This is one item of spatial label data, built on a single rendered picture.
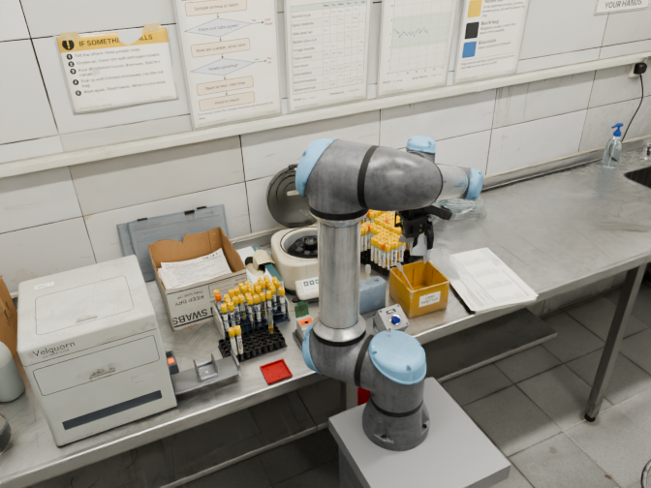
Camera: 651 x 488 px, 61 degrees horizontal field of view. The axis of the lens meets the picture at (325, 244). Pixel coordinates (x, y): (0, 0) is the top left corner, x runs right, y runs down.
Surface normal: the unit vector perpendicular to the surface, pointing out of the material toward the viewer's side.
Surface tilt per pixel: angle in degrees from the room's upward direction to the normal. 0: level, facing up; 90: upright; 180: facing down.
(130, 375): 90
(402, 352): 7
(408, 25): 94
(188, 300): 86
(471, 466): 1
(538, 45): 90
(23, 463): 0
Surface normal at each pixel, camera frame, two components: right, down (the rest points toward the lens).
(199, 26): 0.40, 0.51
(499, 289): -0.03, -0.86
